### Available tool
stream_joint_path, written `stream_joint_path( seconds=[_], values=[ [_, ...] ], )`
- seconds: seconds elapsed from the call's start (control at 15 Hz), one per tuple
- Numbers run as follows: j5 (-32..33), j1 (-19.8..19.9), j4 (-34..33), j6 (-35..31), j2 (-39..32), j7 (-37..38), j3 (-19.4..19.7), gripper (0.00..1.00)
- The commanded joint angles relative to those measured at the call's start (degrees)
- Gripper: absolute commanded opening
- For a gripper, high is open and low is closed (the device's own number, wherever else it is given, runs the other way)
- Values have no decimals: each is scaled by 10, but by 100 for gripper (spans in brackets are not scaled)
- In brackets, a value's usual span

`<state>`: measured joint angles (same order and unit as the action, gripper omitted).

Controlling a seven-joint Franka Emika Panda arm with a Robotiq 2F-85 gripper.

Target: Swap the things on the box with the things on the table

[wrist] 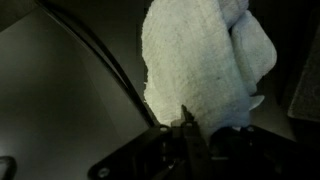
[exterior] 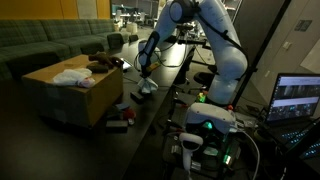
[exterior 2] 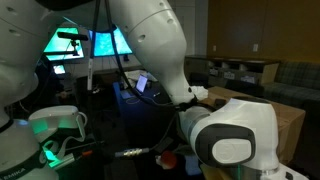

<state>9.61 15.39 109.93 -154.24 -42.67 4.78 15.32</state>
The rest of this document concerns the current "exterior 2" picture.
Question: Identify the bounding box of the large cardboard box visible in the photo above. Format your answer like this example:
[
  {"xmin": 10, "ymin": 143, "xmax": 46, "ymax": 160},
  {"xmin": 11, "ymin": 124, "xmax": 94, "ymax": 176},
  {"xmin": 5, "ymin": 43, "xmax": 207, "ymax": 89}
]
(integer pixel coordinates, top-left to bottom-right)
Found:
[{"xmin": 199, "ymin": 85, "xmax": 307, "ymax": 167}]

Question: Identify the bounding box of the small open laptop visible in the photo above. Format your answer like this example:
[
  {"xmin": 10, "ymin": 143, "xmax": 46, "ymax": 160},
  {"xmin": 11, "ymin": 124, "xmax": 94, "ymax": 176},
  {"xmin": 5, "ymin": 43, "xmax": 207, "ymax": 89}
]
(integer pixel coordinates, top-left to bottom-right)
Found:
[{"xmin": 119, "ymin": 73, "xmax": 149, "ymax": 100}]

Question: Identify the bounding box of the flat black slab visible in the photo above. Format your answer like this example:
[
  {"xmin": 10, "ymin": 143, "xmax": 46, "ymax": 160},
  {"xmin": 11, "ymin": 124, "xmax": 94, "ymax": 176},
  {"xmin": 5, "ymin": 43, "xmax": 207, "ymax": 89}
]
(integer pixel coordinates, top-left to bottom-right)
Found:
[{"xmin": 154, "ymin": 136, "xmax": 175, "ymax": 153}]

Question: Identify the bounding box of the red ball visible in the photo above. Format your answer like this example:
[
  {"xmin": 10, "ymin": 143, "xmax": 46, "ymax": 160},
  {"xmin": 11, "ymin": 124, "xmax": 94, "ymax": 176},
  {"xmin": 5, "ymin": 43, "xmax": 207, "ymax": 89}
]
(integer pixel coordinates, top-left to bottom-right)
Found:
[{"xmin": 160, "ymin": 150, "xmax": 179, "ymax": 170}]

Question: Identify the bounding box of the small white scrap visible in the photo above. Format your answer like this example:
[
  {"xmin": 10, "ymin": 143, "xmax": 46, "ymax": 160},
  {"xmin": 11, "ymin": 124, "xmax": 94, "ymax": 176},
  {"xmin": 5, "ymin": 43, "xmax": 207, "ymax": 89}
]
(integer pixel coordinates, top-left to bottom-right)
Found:
[{"xmin": 154, "ymin": 154, "xmax": 164, "ymax": 168}]

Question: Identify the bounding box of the wooden shelf cabinet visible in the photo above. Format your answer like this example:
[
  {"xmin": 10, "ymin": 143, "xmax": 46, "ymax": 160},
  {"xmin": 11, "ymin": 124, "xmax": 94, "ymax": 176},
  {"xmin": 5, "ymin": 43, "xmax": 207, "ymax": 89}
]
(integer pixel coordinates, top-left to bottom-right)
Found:
[{"xmin": 184, "ymin": 54, "xmax": 281, "ymax": 89}]

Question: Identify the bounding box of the small lit screen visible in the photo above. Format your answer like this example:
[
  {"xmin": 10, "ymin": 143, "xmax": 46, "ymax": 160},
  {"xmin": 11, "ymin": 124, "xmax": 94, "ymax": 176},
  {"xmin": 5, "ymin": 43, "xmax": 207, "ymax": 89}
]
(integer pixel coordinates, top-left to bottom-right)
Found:
[{"xmin": 53, "ymin": 64, "xmax": 67, "ymax": 75}]

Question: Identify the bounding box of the person in dark clothes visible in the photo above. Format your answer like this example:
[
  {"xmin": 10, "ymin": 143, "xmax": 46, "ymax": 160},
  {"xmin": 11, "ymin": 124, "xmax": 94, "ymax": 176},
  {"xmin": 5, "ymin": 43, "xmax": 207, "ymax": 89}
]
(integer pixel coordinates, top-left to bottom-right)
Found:
[{"xmin": 31, "ymin": 54, "xmax": 68, "ymax": 101}]

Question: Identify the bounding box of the green plaid sofa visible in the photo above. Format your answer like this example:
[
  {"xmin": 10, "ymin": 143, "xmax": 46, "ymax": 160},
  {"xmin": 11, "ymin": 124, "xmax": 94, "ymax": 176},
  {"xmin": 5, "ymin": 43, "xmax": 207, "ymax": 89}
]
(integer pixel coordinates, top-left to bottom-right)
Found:
[{"xmin": 261, "ymin": 61, "xmax": 320, "ymax": 113}]

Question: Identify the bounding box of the white table cable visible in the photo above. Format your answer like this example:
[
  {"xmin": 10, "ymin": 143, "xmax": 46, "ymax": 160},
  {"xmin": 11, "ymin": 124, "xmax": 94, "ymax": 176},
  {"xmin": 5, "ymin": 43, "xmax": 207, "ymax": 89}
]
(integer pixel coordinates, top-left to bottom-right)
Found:
[{"xmin": 125, "ymin": 94, "xmax": 158, "ymax": 106}]

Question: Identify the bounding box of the large wall monitor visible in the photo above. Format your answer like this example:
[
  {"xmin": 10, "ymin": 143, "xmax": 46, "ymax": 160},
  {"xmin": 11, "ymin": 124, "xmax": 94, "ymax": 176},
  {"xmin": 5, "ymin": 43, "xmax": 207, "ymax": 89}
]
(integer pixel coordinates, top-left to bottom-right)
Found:
[{"xmin": 87, "ymin": 27, "xmax": 134, "ymax": 57}]

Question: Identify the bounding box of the orange handled tool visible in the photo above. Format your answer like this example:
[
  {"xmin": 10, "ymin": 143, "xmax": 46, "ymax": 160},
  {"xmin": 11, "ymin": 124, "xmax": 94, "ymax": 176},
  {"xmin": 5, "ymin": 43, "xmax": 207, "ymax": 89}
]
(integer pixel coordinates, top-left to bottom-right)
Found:
[{"xmin": 64, "ymin": 149, "xmax": 94, "ymax": 163}]

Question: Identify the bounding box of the black camera tripod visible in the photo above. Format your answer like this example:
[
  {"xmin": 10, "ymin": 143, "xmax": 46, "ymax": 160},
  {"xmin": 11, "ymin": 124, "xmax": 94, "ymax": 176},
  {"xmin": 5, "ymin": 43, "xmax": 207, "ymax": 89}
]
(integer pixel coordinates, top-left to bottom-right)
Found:
[{"xmin": 49, "ymin": 39, "xmax": 82, "ymax": 58}]

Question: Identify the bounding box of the black stereo camera bar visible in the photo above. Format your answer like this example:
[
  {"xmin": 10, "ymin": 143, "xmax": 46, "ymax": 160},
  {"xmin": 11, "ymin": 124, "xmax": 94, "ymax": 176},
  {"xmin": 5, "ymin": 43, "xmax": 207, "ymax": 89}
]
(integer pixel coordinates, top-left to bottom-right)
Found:
[{"xmin": 56, "ymin": 31, "xmax": 90, "ymax": 42}]

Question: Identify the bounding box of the wide wall monitor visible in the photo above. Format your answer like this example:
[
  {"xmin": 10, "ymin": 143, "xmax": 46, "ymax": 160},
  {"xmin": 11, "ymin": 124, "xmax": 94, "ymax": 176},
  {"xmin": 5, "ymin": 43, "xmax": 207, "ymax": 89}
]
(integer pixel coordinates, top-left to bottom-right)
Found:
[{"xmin": 43, "ymin": 26, "xmax": 85, "ymax": 61}]

